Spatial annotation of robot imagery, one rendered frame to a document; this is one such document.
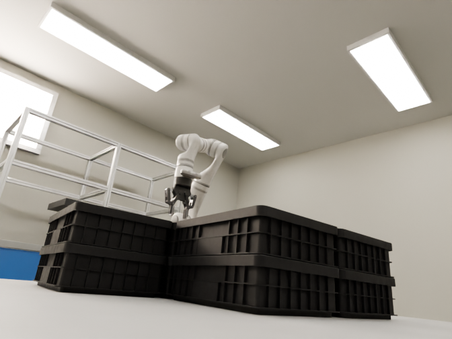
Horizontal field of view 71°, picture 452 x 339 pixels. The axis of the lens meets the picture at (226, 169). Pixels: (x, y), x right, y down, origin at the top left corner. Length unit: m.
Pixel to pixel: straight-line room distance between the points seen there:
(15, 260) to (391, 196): 3.80
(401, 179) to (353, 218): 0.72
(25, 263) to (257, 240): 2.40
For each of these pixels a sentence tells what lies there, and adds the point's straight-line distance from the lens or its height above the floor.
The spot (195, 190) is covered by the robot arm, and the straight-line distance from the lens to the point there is 1.63.
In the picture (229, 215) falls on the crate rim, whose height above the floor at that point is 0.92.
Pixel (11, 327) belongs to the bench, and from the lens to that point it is 0.35.
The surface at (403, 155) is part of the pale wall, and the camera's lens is 4.36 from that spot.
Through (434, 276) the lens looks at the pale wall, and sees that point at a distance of 4.00.
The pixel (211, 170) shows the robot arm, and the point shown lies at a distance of 1.62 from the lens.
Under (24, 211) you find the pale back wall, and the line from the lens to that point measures 3.85.
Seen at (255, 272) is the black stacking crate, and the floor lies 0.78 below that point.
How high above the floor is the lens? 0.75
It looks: 20 degrees up
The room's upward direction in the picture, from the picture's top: 5 degrees clockwise
